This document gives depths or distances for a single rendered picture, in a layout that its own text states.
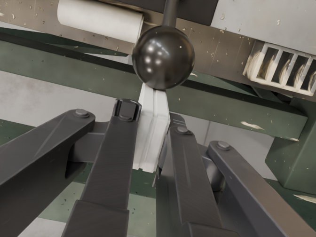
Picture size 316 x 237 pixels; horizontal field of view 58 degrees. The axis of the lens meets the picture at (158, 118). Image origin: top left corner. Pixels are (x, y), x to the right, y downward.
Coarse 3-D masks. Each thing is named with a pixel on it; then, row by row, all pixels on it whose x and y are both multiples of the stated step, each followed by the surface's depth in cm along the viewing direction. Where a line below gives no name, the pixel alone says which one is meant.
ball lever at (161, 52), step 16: (176, 0) 21; (176, 16) 20; (144, 32) 16; (160, 32) 16; (176, 32) 16; (144, 48) 16; (160, 48) 15; (176, 48) 15; (192, 48) 16; (144, 64) 16; (160, 64) 15; (176, 64) 16; (192, 64) 17; (144, 80) 17; (160, 80) 16; (176, 80) 16
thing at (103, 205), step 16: (112, 112) 12; (128, 112) 12; (112, 128) 11; (128, 128) 12; (112, 144) 10; (128, 144) 10; (96, 160) 9; (112, 160) 9; (128, 160) 9; (96, 176) 8; (112, 176) 8; (128, 176) 8; (96, 192) 7; (112, 192) 8; (128, 192) 8; (80, 208) 6; (96, 208) 6; (112, 208) 6; (80, 224) 6; (96, 224) 6; (112, 224) 6
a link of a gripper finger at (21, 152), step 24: (72, 120) 11; (24, 144) 9; (48, 144) 9; (72, 144) 10; (0, 168) 7; (24, 168) 8; (48, 168) 9; (72, 168) 12; (0, 192) 7; (24, 192) 8; (48, 192) 10; (0, 216) 7; (24, 216) 8
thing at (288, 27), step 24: (240, 0) 26; (264, 0) 26; (288, 0) 26; (312, 0) 26; (216, 24) 26; (240, 24) 26; (264, 24) 26; (288, 24) 26; (312, 24) 26; (312, 48) 27
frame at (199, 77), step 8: (192, 72) 107; (200, 80) 104; (208, 80) 101; (216, 80) 98; (224, 80) 96; (224, 88) 95; (232, 88) 92; (240, 88) 90; (248, 88) 93; (256, 96) 86; (280, 96) 98; (288, 96) 141; (288, 104) 86; (272, 136) 81
